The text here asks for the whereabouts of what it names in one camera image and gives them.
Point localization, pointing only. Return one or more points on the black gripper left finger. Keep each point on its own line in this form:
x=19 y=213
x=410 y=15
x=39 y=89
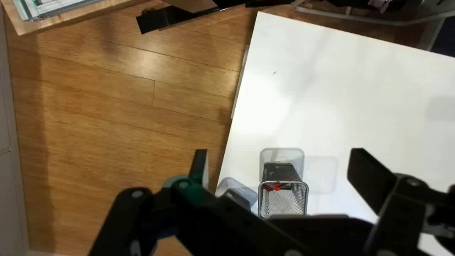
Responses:
x=198 y=166

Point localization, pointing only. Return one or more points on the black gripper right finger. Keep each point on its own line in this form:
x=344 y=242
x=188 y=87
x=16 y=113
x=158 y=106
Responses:
x=371 y=176

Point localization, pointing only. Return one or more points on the black flat object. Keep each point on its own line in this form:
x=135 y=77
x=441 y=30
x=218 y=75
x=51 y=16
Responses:
x=161 y=21

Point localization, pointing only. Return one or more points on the white paper stack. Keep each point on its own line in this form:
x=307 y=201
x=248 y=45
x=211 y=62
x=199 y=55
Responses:
x=47 y=8

